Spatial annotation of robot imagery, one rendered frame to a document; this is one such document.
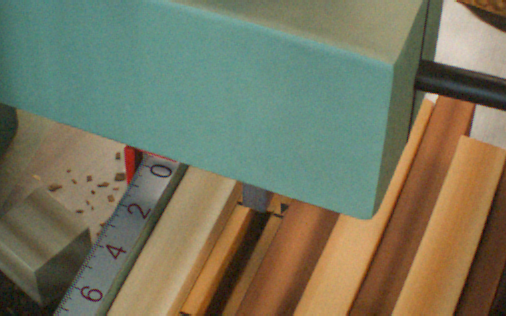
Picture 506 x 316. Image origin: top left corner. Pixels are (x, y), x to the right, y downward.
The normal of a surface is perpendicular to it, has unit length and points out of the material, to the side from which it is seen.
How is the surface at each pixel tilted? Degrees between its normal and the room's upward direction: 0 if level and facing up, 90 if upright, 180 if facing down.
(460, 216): 0
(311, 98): 90
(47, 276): 90
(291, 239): 0
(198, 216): 0
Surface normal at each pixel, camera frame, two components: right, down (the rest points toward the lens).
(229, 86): -0.36, 0.69
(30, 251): 0.03, -0.65
